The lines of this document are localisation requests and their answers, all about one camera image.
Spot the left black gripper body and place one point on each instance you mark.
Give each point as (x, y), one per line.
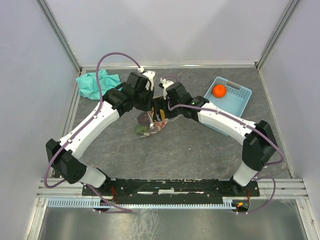
(144, 100)

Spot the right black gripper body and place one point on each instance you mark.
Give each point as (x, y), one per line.
(159, 103)

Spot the dark purple avocado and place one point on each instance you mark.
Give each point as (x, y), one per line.
(144, 119)

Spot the red strawberry pear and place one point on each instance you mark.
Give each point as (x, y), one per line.
(159, 125)

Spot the clear dotted zip bag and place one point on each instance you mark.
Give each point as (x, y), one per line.
(151, 130)

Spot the green orange mango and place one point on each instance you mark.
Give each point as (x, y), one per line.
(141, 129)

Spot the light blue plastic basket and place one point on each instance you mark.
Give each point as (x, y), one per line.
(235, 100)

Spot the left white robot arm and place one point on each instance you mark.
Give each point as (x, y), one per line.
(64, 155)

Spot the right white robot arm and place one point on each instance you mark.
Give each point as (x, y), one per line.
(257, 139)

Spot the teal crumpled cloth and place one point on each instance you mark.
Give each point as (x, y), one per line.
(88, 87)

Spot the orange tangerine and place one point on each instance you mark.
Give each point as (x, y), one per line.
(219, 91)

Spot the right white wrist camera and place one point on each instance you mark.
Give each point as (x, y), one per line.
(164, 84)

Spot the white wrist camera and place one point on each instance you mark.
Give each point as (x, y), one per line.
(164, 84)
(150, 75)

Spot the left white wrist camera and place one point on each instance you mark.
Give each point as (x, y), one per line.
(150, 75)

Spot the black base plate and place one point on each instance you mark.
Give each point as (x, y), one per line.
(172, 191)

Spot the light blue cable duct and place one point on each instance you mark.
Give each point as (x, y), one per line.
(97, 203)

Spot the aluminium frame rail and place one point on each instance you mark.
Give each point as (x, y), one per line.
(285, 189)

